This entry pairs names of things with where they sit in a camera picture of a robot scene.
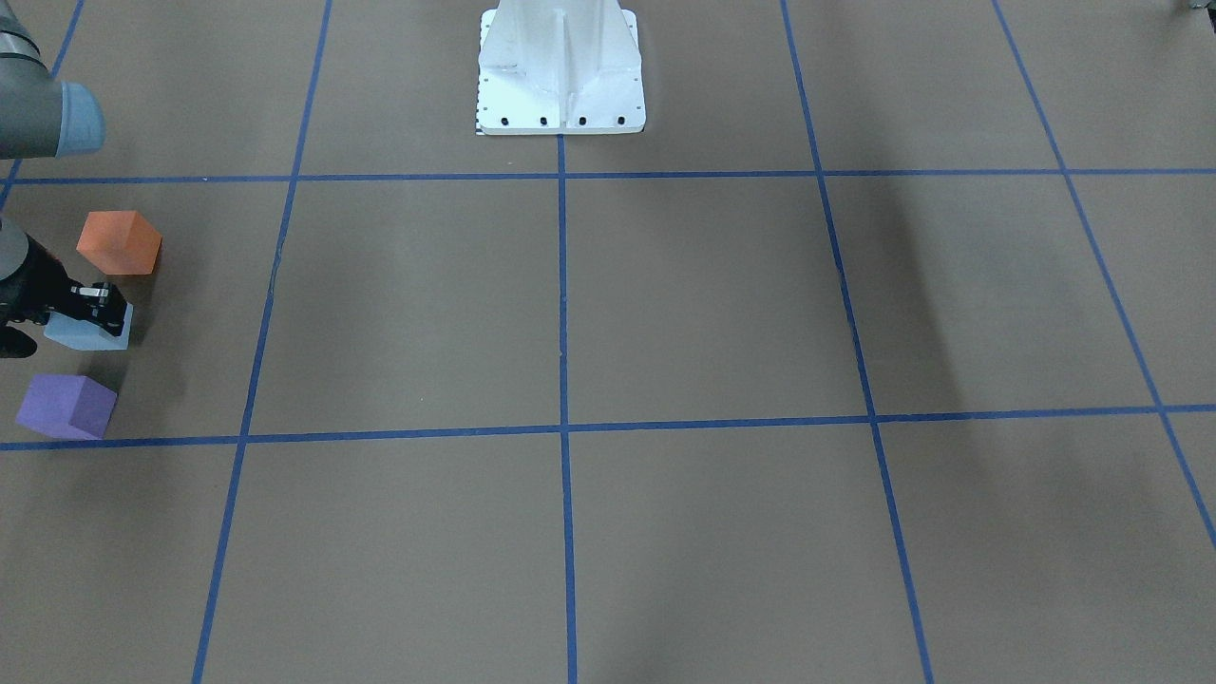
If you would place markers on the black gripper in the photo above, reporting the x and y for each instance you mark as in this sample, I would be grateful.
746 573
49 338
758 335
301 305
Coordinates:
40 282

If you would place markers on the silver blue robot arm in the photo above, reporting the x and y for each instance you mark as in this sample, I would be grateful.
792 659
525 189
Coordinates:
43 118

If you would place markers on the white pedestal column with base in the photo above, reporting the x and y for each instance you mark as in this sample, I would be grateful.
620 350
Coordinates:
559 68

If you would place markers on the light blue foam block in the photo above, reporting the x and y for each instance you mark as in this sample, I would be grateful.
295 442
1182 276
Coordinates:
87 337

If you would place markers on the purple foam block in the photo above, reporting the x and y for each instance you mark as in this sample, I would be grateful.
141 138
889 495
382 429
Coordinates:
67 407

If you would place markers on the orange foam block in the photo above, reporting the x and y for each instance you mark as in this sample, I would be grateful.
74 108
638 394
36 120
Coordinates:
120 243

